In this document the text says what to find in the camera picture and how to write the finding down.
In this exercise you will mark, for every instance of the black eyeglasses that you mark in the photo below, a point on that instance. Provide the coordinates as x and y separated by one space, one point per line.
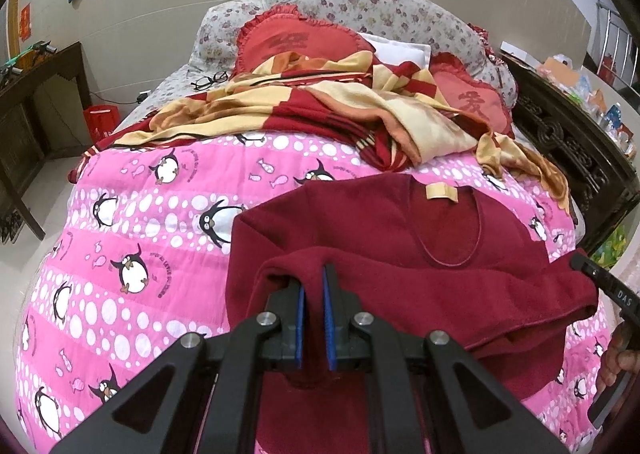
221 77

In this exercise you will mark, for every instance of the person's right hand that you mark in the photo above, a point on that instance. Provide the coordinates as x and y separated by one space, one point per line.
614 359

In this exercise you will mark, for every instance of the red waste bin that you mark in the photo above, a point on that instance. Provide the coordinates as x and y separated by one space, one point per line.
102 121

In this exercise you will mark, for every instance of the red and yellow blanket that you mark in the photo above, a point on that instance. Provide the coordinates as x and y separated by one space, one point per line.
310 109

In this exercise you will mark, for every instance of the red heart-shaped pillow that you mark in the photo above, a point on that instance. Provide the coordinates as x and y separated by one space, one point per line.
300 36
470 99

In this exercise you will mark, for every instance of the white pillow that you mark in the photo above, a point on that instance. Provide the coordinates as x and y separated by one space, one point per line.
400 51

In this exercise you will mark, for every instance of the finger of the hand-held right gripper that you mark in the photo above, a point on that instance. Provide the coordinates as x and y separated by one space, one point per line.
590 269

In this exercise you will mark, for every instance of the dark wooden table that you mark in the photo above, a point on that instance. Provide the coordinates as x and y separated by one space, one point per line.
60 64

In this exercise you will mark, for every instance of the dark shoes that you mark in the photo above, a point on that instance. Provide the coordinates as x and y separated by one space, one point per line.
10 226

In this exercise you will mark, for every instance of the pile of assorted packets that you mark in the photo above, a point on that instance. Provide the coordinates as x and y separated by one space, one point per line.
600 104

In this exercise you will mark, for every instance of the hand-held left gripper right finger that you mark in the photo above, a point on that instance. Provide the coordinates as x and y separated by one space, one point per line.
330 329

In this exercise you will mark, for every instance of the grey floral bed sheet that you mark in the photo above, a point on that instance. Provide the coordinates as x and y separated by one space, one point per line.
175 84

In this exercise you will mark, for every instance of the red wall sticker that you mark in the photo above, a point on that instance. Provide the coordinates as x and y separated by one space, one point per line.
25 21

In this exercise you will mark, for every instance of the pink penguin print blanket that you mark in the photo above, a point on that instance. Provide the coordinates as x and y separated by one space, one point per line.
150 214

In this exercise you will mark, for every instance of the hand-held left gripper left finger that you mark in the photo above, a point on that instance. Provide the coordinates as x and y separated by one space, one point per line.
299 329

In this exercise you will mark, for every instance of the green patterned bag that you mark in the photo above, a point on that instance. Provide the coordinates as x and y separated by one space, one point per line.
612 246

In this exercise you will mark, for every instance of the dark red sweater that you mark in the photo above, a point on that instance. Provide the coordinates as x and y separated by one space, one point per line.
400 254

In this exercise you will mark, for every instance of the metal railing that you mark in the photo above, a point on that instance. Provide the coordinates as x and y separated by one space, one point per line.
606 34

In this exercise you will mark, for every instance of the dark carved wooden cabinet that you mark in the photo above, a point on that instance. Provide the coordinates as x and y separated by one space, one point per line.
550 124

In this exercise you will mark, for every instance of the red frilly cushion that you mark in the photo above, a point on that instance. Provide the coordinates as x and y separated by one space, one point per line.
484 36

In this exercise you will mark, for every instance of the green and black tool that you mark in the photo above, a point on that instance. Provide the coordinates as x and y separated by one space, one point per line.
42 48

